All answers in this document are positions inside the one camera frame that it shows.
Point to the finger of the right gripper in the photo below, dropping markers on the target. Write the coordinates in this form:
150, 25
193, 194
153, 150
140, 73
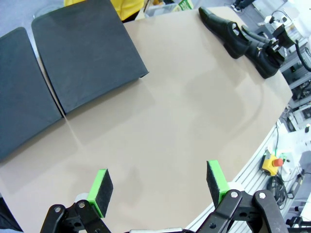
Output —
271, 43
277, 49

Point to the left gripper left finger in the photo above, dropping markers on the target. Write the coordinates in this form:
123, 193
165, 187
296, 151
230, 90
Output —
102, 191

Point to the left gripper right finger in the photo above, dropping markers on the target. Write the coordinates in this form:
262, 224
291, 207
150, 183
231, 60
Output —
215, 182

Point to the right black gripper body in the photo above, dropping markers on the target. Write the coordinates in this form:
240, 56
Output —
284, 36

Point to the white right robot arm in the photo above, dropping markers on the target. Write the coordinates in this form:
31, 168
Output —
272, 19

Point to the white paper shoe stuffing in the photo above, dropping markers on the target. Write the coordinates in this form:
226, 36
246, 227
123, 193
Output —
234, 25

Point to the yellow emergency stop box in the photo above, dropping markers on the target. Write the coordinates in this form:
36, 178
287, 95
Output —
268, 166

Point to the green printed box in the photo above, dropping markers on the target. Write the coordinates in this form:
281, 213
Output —
185, 4

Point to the clear plastic container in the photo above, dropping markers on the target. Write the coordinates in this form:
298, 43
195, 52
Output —
160, 9

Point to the person torso yellow hoodie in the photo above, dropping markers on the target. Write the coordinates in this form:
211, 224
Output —
124, 9

